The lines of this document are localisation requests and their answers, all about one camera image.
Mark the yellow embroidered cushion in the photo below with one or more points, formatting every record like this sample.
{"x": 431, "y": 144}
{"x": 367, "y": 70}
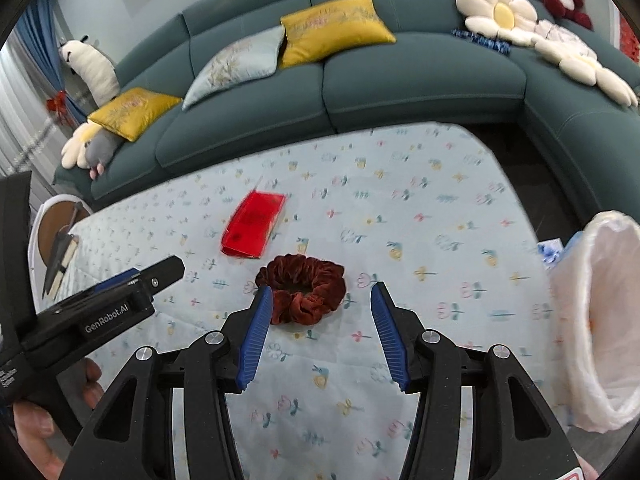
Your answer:
{"x": 335, "y": 30}
{"x": 135, "y": 110}

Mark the white stool with wooden seat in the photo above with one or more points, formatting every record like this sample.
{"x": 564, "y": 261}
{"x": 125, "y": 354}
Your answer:
{"x": 55, "y": 215}

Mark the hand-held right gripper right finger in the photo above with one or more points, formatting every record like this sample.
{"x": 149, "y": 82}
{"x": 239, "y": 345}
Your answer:
{"x": 390, "y": 330}

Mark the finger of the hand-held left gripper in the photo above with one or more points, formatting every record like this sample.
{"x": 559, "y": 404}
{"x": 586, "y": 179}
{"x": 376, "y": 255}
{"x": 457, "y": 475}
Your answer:
{"x": 162, "y": 275}
{"x": 117, "y": 280}

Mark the teal sectional sofa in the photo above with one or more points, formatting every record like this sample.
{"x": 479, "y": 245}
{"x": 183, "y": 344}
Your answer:
{"x": 400, "y": 80}

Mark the blue patterned cloth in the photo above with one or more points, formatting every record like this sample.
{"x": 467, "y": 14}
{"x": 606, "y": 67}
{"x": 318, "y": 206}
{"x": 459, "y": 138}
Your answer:
{"x": 480, "y": 39}

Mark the brown velvet scrunchie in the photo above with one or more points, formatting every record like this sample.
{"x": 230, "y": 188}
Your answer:
{"x": 310, "y": 280}

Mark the floral light blue tablecloth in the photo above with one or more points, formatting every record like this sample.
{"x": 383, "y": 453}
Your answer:
{"x": 400, "y": 200}

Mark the blue patterned packet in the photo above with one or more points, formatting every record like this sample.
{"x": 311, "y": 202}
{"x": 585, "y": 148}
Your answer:
{"x": 550, "y": 252}

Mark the light blue embroidered cushion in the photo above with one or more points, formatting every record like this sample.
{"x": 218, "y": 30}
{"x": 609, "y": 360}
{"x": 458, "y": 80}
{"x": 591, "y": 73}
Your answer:
{"x": 235, "y": 65}

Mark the white flower cushion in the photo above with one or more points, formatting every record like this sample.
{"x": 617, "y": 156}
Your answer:
{"x": 500, "y": 12}
{"x": 590, "y": 70}

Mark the grey plush mouse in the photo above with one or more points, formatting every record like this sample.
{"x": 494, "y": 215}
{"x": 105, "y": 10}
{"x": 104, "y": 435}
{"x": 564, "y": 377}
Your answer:
{"x": 102, "y": 147}

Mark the blue curtain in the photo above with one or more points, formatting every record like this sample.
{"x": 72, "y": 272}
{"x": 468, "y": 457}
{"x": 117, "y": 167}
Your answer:
{"x": 50, "y": 50}

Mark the person's left hand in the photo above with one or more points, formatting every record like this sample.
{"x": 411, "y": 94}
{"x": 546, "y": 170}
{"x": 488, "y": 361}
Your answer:
{"x": 35, "y": 425}

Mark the white sheer curtain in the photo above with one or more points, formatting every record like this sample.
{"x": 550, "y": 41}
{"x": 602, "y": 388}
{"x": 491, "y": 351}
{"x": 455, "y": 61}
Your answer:
{"x": 20, "y": 125}

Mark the pale patterned cloth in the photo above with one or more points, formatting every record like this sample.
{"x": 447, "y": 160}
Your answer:
{"x": 562, "y": 35}

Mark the small white flower plush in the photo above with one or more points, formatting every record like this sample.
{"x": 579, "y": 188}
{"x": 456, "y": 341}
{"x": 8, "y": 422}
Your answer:
{"x": 75, "y": 147}

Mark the white plastic bag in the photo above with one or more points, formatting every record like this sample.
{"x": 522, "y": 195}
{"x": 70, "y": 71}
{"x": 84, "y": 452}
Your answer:
{"x": 575, "y": 335}

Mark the white long plush toy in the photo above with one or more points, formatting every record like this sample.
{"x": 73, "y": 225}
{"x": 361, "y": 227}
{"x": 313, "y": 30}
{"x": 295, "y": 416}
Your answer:
{"x": 95, "y": 75}

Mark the red wall decoration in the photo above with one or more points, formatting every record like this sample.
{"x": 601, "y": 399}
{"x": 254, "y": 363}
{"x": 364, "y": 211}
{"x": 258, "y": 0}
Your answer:
{"x": 631, "y": 40}

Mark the red curtain tie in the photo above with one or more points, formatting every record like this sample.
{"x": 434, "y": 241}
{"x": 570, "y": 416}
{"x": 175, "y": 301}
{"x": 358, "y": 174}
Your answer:
{"x": 60, "y": 105}

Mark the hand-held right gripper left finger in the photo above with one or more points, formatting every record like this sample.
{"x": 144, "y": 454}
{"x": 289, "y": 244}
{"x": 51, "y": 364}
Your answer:
{"x": 257, "y": 330}

